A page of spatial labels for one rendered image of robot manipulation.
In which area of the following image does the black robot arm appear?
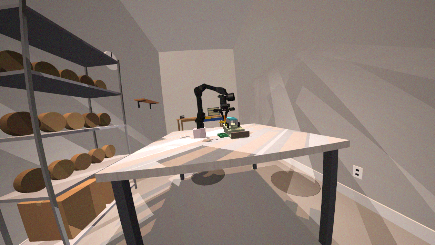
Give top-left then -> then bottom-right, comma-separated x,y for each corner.
194,84 -> 235,129

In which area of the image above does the green tray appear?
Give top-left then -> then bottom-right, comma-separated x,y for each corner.
217,133 -> 228,138

